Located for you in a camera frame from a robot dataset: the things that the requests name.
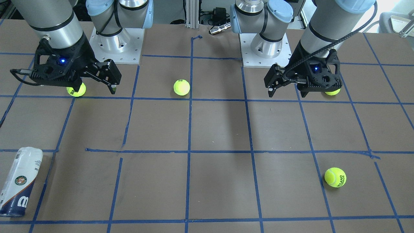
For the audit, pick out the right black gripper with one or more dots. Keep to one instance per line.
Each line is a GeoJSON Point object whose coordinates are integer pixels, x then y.
{"type": "Point", "coordinates": [81, 55]}

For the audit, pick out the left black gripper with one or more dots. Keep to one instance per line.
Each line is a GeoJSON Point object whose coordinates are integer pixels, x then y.
{"type": "Point", "coordinates": [298, 57]}

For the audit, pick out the white blue tennis ball can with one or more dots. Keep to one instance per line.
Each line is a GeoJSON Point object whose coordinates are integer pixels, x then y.
{"type": "Point", "coordinates": [20, 181]}

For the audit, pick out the tennis ball under right gripper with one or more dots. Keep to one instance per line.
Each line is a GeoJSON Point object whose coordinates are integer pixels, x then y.
{"type": "Point", "coordinates": [79, 93]}

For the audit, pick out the tennis ball under gripper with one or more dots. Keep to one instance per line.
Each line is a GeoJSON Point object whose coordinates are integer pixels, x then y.
{"type": "Point", "coordinates": [79, 93]}
{"type": "Point", "coordinates": [333, 93]}

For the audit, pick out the tennis ball under left gripper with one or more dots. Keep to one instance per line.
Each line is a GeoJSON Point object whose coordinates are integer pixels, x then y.
{"type": "Point", "coordinates": [333, 93]}

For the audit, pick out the centre back tennis ball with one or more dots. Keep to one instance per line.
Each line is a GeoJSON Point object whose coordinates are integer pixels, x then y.
{"type": "Point", "coordinates": [181, 87]}

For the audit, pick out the front tennis ball with print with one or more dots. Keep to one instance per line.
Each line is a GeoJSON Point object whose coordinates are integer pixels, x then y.
{"type": "Point", "coordinates": [335, 177]}

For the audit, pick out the silver metal connector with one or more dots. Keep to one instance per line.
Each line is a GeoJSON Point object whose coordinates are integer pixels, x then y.
{"type": "Point", "coordinates": [218, 29]}

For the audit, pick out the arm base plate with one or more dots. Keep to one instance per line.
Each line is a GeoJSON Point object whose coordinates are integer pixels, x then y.
{"type": "Point", "coordinates": [123, 48]}
{"type": "Point", "coordinates": [252, 51]}

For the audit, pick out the aluminium frame post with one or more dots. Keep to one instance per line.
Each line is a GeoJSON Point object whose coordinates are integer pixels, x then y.
{"type": "Point", "coordinates": [192, 8]}

